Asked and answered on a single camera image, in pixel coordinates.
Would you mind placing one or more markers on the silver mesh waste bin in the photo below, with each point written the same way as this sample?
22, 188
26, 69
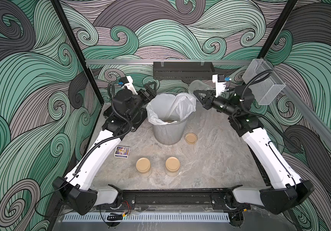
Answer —
171, 133

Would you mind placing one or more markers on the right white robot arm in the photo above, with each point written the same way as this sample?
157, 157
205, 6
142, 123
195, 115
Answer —
287, 189

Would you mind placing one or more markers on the white slotted cable duct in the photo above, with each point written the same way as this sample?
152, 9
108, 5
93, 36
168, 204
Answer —
153, 217

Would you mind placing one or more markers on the clear acrylic wall holder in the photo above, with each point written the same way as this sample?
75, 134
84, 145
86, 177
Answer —
266, 91

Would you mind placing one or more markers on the clear plastic rice jar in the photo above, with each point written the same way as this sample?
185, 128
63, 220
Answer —
198, 85

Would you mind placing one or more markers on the black perforated wall shelf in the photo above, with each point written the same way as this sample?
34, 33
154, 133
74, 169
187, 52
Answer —
186, 71

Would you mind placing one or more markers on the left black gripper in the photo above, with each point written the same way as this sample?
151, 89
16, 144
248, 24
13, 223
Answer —
142, 91

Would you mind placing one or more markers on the jar with beige lid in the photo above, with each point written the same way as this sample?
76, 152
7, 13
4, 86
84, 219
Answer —
172, 166
144, 167

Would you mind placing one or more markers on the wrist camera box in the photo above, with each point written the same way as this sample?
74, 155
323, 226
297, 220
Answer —
127, 82
222, 83

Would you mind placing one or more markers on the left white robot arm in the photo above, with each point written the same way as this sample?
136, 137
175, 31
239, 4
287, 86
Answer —
75, 188

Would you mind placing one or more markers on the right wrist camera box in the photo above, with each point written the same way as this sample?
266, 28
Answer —
222, 83

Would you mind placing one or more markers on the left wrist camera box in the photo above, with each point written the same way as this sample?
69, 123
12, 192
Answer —
127, 82

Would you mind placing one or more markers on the white plastic bin liner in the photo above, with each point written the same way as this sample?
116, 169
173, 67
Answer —
169, 106

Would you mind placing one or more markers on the small colourful card box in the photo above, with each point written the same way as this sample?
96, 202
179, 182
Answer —
122, 152

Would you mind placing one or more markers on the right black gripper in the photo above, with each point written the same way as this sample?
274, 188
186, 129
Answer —
208, 102

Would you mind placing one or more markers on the beige jar lid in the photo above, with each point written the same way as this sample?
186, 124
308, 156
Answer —
191, 138

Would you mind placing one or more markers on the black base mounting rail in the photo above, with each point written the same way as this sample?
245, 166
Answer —
217, 198

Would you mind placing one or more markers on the black flat case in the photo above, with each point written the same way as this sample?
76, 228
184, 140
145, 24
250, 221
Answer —
119, 124

